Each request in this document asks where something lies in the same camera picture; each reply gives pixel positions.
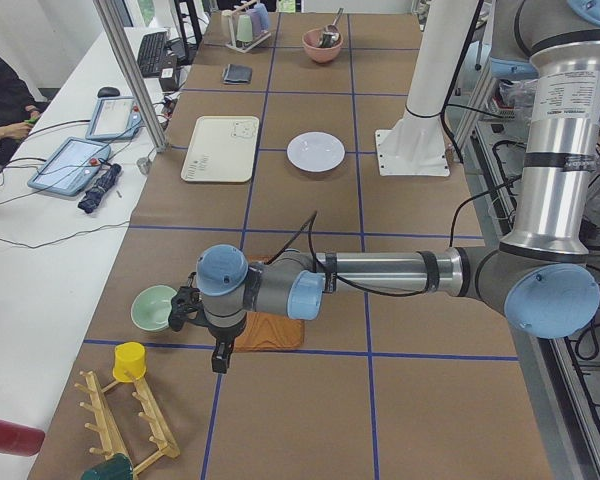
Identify seated person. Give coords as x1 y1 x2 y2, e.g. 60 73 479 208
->
0 57 47 165

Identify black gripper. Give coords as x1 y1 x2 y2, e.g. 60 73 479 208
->
210 322 246 373

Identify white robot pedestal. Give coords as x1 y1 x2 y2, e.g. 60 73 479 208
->
375 0 481 177

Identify near teach pendant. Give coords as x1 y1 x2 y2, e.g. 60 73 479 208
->
27 137 111 197

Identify wooden cup rack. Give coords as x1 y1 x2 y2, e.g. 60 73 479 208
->
74 370 181 479

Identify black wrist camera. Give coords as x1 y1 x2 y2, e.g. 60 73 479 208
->
168 286 201 332

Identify white wire cup rack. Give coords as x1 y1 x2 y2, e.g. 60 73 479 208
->
221 0 271 53

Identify white round plate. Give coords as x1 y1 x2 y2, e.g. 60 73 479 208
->
286 132 345 173

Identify folded navy umbrella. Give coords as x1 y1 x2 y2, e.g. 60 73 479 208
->
78 164 122 214

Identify metal scoop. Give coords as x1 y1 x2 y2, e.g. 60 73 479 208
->
318 7 344 48

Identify grey folded cloth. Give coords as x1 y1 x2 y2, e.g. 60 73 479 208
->
222 64 252 84

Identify cream bear tray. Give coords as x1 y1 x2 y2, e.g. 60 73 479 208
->
180 116 260 183

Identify blue pastel cup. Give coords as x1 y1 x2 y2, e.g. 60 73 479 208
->
254 3 270 30

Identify black keyboard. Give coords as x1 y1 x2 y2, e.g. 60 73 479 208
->
136 31 168 78

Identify teach pendant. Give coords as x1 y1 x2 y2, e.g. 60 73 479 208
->
27 137 111 197
85 96 142 141

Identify far teach pendant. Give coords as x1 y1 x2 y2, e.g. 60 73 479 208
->
85 96 142 141

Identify dark green cup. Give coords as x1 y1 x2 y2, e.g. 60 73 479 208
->
80 453 133 480

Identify black computer mouse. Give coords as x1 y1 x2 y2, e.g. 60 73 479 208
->
97 86 120 98

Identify red water bottle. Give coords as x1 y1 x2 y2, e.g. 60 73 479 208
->
0 419 46 457

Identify pink bowl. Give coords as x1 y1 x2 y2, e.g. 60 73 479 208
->
302 28 344 64

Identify yellow cup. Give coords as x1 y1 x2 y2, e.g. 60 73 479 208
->
112 342 147 383

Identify purple pastel cup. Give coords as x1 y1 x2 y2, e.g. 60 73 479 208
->
245 8 262 37

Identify green pastel cup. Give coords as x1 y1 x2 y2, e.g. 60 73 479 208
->
236 14 253 44

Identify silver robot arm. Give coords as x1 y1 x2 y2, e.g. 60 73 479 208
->
196 1 600 373

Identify wooden brown tray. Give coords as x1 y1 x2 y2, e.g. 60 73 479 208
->
232 254 306 353

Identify green ceramic bowl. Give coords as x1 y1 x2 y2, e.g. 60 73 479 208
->
131 285 176 332

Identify aluminium frame post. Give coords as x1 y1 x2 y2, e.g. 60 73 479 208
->
93 0 167 153

